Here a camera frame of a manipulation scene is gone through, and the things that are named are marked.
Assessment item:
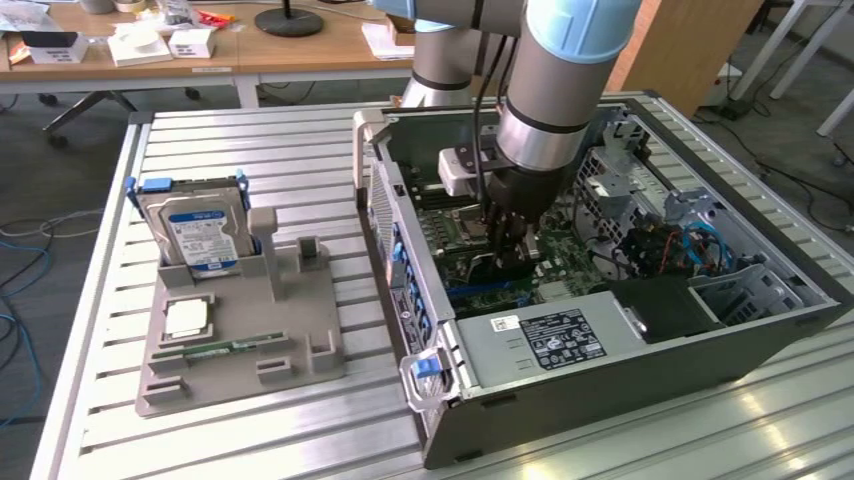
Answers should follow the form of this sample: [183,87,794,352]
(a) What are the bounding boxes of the green RAM stick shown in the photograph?
[151,332,285,360]

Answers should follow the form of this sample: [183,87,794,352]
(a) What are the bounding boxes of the green motherboard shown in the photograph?
[403,169,622,321]

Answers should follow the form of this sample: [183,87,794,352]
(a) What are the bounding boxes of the CPU socket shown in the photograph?
[451,207,495,244]

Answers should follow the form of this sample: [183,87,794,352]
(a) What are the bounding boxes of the dark grey PC case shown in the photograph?
[351,89,843,471]

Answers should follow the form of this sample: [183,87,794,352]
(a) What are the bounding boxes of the blue expansion slot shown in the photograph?
[444,280,535,302]

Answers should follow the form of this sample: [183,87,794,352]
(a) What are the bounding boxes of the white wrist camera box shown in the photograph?
[437,146,500,199]

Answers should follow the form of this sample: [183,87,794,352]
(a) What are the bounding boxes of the black and white box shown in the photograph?
[17,30,91,65]

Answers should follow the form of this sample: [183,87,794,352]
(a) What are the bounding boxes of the metal drive cage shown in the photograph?
[571,112,675,236]

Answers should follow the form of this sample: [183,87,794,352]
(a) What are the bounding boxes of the brown cardboard box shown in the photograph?
[384,9,428,47]

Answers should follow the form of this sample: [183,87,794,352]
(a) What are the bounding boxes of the grey power supply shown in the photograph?
[436,289,650,401]

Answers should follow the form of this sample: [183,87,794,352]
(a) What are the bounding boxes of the black lamp base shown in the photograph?
[253,0,325,38]

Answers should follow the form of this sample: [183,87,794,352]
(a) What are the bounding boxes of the hard disk blue carrier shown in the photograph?
[124,169,260,275]

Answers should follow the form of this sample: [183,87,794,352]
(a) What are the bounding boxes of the black chair base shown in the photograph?
[40,88,201,147]

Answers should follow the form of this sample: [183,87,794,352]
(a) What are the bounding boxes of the grey parts rack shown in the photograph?
[136,205,347,419]

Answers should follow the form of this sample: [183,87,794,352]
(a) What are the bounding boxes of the black power supply label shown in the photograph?
[518,308,607,372]

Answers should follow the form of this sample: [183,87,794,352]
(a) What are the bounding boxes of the white papers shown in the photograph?
[361,22,419,62]

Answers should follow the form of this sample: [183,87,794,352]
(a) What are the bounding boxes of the white printed part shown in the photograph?
[107,25,173,68]

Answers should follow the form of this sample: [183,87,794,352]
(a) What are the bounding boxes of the silver CPU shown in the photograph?
[163,299,215,338]

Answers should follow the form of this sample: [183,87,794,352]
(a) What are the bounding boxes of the wooden cabinet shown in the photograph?
[590,0,766,119]

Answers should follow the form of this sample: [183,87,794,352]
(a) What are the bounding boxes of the metal disk bay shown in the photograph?
[686,263,806,326]

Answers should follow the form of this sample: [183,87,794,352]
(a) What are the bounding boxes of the blue case latch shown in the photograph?
[412,355,449,382]

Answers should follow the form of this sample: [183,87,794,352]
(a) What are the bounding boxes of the blue wire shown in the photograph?
[683,219,736,277]

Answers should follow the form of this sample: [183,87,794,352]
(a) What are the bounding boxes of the wooden desk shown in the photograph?
[0,0,419,109]

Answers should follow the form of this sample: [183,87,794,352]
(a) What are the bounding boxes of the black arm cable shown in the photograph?
[469,34,520,212]

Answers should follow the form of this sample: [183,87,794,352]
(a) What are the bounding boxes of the blue floor cable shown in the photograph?
[0,239,52,429]

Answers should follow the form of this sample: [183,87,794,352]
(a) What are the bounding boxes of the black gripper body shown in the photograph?
[483,168,559,226]

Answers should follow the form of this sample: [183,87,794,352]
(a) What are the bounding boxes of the white table frame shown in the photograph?
[730,0,854,101]

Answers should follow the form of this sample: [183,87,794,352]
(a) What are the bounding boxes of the orange wire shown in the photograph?
[659,227,688,274]

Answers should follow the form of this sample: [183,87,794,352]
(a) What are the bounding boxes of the white carton box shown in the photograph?
[167,28,219,60]

